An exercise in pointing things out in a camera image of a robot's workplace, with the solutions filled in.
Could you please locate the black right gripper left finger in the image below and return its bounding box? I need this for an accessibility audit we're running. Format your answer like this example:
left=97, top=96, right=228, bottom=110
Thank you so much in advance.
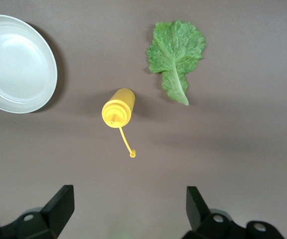
left=0, top=185, right=74, bottom=239

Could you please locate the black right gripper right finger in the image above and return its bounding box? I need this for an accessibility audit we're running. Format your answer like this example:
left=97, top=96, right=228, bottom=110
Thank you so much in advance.
left=183, top=186, right=247, bottom=239

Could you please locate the yellow mustard squeeze bottle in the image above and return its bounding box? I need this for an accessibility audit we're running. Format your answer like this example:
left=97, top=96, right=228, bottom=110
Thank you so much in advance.
left=101, top=88, right=137, bottom=159

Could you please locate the green lettuce leaf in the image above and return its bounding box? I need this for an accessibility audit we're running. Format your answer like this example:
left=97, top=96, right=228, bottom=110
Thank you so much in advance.
left=147, top=19, right=206, bottom=107

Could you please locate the beige plate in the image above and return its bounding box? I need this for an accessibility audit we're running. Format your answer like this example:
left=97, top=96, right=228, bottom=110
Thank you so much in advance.
left=0, top=14, right=59, bottom=115

